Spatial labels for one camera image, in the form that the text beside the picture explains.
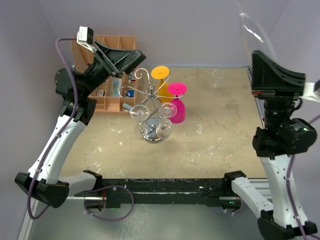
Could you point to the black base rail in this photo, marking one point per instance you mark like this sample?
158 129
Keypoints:
211 192

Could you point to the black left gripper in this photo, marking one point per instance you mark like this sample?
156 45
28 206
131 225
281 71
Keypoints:
130 59

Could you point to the orange perforated desk organizer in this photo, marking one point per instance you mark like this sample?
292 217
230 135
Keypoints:
107 94

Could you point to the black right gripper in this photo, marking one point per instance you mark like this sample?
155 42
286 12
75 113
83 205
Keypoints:
265 75

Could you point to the pink plastic wine glass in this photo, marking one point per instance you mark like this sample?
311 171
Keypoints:
178 89

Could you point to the blue stapler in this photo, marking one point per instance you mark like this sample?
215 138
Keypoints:
126 107

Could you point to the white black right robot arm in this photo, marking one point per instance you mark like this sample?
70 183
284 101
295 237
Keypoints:
276 144

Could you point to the chrome wire wine glass rack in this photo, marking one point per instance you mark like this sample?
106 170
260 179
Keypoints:
151 101

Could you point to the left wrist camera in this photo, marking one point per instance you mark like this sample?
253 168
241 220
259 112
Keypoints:
85 38

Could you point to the white glue stick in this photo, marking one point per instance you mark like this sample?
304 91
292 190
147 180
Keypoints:
130 76

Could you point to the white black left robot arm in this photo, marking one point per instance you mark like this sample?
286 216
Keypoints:
41 181

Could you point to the orange plastic wine glass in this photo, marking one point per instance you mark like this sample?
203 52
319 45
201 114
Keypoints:
162 73

